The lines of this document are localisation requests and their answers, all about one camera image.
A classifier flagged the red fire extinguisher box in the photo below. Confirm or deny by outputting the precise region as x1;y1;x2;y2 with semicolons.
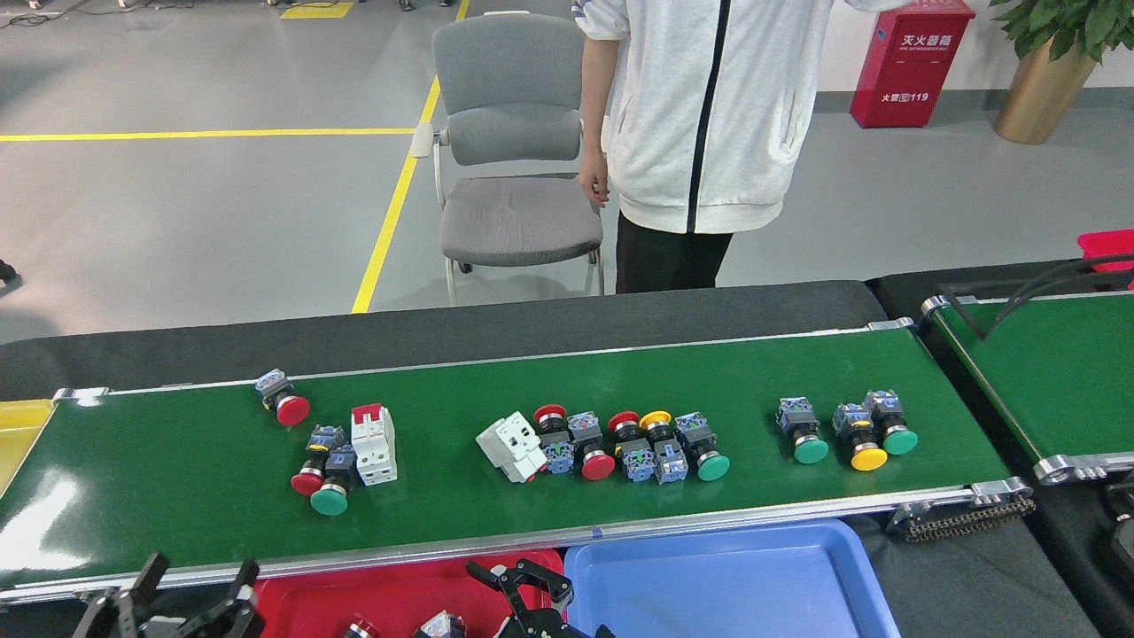
850;0;975;129

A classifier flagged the blue plastic tray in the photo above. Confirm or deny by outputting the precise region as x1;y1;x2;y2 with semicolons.
564;518;903;638

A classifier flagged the yellow push button switch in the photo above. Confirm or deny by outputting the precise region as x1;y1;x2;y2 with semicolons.
639;409;690;486
833;403;889;472

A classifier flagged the short green conveyor belt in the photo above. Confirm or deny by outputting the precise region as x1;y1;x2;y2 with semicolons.
920;288;1134;486

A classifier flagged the person's right hand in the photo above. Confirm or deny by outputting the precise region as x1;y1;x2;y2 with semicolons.
578;152;612;206

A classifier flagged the yellow plastic tray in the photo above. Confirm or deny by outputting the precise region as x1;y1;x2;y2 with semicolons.
0;399;56;497

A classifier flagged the red bin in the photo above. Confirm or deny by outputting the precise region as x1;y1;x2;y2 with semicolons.
1076;229;1134;290

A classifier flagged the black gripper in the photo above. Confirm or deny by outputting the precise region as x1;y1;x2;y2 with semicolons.
466;556;614;638

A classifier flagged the black floor cable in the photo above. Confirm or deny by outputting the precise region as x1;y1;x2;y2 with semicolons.
0;0;196;27

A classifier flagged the potted plant gold pot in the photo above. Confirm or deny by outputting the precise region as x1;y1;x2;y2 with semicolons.
990;0;1134;145

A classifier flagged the person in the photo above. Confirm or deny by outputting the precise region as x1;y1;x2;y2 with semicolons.
571;0;940;295

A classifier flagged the grey office chair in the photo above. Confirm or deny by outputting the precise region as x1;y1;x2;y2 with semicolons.
412;11;612;307

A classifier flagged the white circuit breaker red lever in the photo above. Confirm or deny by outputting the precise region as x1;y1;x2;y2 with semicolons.
351;403;399;487

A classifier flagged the red plastic tray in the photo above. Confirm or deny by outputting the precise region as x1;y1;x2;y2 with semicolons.
252;549;568;638

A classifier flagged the black drive chain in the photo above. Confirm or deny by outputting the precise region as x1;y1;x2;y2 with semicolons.
889;493;1037;543

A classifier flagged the long green conveyor belt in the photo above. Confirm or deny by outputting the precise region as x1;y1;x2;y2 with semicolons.
0;317;1037;608

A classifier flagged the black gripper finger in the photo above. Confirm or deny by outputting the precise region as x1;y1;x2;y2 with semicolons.
78;554;170;638
182;558;267;638

